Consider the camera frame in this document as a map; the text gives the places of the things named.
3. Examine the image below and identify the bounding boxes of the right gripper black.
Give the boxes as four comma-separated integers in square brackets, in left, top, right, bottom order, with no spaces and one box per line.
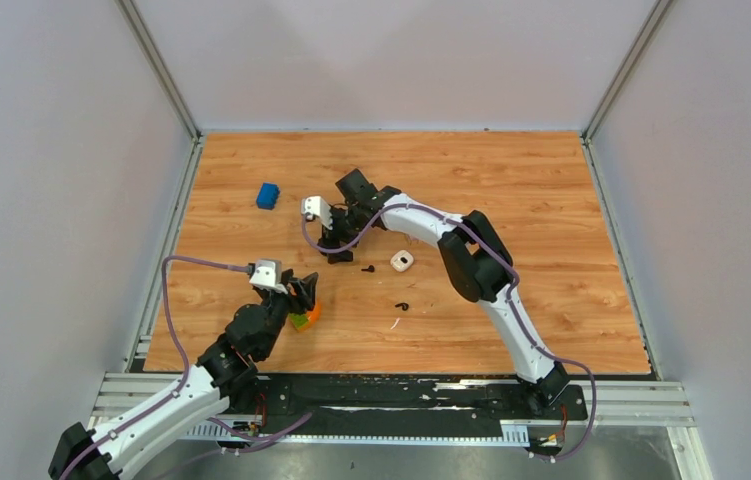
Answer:
[319,205,366,264]

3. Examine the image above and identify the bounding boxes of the white earbud charging case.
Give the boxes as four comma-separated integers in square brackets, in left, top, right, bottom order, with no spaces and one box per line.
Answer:
[390,250,415,273]

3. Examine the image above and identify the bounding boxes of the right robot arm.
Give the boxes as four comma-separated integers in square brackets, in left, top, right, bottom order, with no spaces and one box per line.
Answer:
[301,169,569,418]

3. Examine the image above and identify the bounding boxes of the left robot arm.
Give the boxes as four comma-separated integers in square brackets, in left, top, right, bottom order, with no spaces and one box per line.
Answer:
[48,260,319,479]

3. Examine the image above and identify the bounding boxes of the orange green toy block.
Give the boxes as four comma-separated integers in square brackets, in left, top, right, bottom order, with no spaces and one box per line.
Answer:
[288,302,322,332]

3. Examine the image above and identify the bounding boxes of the blue toy block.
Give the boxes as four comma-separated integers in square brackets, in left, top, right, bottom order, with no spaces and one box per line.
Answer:
[255,182,280,210]

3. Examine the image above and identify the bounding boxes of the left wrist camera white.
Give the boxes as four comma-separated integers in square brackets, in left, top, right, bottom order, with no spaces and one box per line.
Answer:
[249,259,287,293]

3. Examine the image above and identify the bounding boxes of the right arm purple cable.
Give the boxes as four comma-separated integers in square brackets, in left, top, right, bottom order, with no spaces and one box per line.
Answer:
[300,202,598,464]

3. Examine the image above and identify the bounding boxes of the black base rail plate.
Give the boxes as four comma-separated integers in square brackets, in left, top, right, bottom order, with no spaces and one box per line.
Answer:
[222,373,589,439]

